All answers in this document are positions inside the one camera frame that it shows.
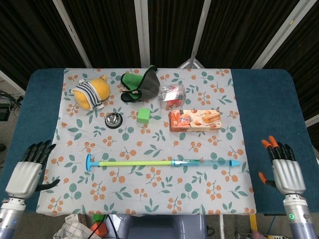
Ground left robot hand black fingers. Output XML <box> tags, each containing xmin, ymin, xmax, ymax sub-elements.
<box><xmin>4</xmin><ymin>140</ymin><xmax>61</xmax><ymax>200</ymax></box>

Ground blue green water pump toy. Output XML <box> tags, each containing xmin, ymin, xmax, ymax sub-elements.
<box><xmin>85</xmin><ymin>153</ymin><xmax>242</xmax><ymax>172</ymax></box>

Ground orange biscuit box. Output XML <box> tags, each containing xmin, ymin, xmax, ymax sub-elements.
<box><xmin>168</xmin><ymin>110</ymin><xmax>222</xmax><ymax>132</ymax></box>

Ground floral print tablecloth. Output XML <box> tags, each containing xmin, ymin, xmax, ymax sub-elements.
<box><xmin>36</xmin><ymin>67</ymin><xmax>257</xmax><ymax>215</ymax></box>

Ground green cube block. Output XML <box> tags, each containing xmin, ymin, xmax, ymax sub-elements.
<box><xmin>136</xmin><ymin>108</ymin><xmax>151</xmax><ymax>124</ymax></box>

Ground black cable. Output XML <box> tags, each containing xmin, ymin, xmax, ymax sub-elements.
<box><xmin>98</xmin><ymin>214</ymin><xmax>120</xmax><ymax>239</ymax></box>

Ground clear plastic box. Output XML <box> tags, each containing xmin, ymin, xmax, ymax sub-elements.
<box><xmin>159</xmin><ymin>84</ymin><xmax>186</xmax><ymax>108</ymax></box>

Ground green and grey cloth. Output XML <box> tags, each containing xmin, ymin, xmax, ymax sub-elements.
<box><xmin>120</xmin><ymin>65</ymin><xmax>160</xmax><ymax>102</ymax></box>

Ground yellow plush toy striped shirt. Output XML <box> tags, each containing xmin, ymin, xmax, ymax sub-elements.
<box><xmin>72</xmin><ymin>75</ymin><xmax>111</xmax><ymax>111</ymax></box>

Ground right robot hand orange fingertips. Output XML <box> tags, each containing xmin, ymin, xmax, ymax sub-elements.
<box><xmin>258</xmin><ymin>135</ymin><xmax>307</xmax><ymax>196</ymax></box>

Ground white grid pattern bag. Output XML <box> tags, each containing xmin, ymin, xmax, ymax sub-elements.
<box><xmin>53</xmin><ymin>214</ymin><xmax>103</xmax><ymax>239</ymax></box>

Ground orange block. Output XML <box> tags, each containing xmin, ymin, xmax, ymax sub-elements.
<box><xmin>89</xmin><ymin>222</ymin><xmax>108</xmax><ymax>237</ymax></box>

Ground white frame post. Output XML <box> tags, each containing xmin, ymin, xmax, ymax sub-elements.
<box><xmin>305</xmin><ymin>116</ymin><xmax>319</xmax><ymax>127</ymax></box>
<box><xmin>134</xmin><ymin>0</ymin><xmax>151</xmax><ymax>68</ymax></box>
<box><xmin>177</xmin><ymin>0</ymin><xmax>212</xmax><ymax>69</ymax></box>
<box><xmin>251</xmin><ymin>0</ymin><xmax>309</xmax><ymax>70</ymax></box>
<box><xmin>52</xmin><ymin>0</ymin><xmax>93</xmax><ymax>68</ymax></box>
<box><xmin>0</xmin><ymin>69</ymin><xmax>25</xmax><ymax>95</ymax></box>

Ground black electronics with cables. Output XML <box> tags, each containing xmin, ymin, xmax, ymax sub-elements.
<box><xmin>0</xmin><ymin>92</ymin><xmax>24</xmax><ymax>122</ymax></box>

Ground silver call bell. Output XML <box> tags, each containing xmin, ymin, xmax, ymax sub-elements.
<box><xmin>104</xmin><ymin>112</ymin><xmax>123</xmax><ymax>129</ymax></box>

